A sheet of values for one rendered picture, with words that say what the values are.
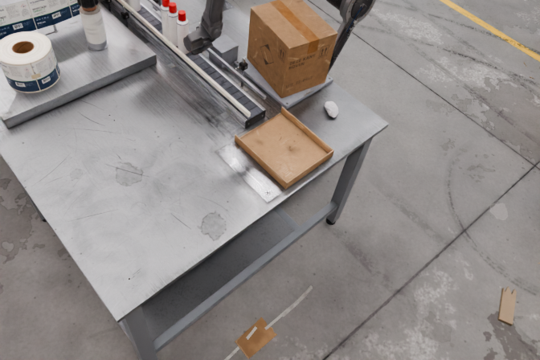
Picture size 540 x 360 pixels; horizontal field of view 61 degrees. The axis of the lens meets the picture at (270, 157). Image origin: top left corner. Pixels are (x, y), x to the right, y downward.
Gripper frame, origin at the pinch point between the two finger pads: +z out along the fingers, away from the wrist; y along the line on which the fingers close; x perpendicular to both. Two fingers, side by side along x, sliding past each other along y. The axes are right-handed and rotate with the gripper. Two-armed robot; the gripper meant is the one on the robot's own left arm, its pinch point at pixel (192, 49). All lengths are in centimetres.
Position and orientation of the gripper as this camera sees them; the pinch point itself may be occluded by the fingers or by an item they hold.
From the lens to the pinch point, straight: 207.3
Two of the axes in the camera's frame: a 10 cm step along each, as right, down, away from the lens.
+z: -5.0, 1.0, 8.6
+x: 4.5, 8.8, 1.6
